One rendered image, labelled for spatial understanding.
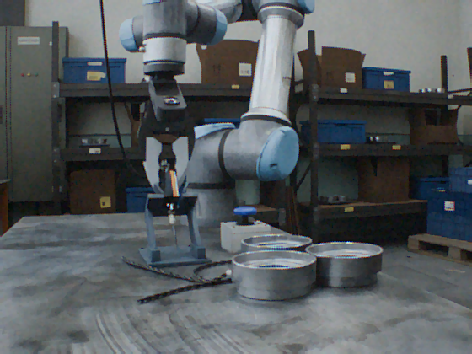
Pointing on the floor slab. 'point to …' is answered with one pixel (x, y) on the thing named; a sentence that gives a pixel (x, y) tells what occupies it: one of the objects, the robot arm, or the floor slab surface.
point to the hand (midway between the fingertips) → (167, 184)
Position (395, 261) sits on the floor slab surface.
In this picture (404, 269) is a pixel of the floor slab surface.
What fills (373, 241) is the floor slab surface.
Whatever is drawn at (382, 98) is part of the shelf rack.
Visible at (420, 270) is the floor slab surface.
